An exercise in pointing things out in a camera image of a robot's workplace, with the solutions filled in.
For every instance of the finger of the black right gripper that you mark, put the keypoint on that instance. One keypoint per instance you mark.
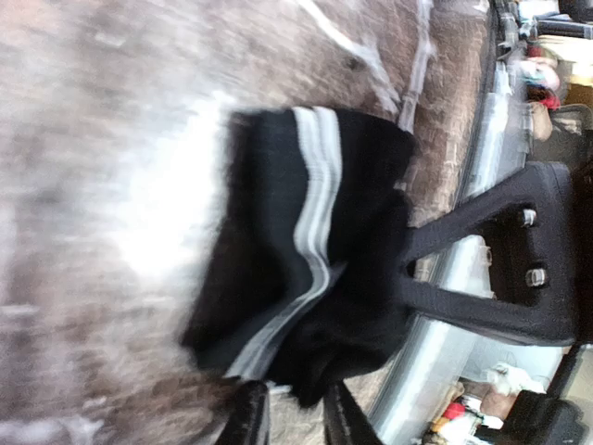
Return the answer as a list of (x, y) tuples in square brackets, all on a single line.
[(526, 222)]

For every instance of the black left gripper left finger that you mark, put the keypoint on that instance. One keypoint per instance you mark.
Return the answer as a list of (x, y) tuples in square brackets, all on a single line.
[(249, 421)]

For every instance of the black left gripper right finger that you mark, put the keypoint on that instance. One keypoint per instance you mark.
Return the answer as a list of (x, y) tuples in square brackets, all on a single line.
[(344, 421)]

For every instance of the black striped sock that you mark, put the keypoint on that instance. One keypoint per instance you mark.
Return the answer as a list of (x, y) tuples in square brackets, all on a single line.
[(300, 290)]

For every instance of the pile of colourful socks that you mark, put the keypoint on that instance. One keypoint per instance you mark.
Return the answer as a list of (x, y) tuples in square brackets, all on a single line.
[(458, 417)]

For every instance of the operator right hand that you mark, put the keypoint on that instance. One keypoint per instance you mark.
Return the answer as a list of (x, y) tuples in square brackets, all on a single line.
[(497, 404)]

